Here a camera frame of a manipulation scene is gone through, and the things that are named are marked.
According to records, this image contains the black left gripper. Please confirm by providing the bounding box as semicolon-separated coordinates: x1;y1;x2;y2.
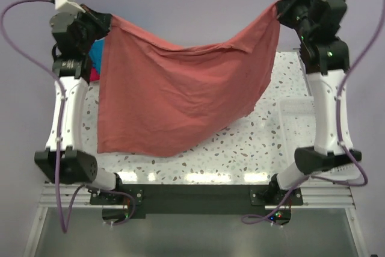
72;4;112;54

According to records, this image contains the dusty red t shirt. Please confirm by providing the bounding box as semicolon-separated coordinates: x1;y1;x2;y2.
97;5;280;157

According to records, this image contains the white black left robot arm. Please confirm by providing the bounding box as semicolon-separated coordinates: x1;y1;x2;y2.
34;4;125;204

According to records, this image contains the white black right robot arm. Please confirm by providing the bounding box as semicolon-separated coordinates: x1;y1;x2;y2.
259;0;362;205

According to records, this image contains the folded blue t shirt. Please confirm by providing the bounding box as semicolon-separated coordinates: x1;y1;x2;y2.
89;38;105;74

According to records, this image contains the folded pink t shirt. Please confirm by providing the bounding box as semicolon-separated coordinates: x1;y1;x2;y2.
90;67;100;82

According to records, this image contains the white plastic laundry basket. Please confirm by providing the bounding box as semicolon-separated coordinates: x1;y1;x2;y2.
278;96;360;181

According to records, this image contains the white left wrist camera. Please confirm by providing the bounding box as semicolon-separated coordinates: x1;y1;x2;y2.
54;0;85;14

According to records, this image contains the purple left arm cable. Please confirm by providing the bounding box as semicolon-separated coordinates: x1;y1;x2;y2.
0;0;133;234

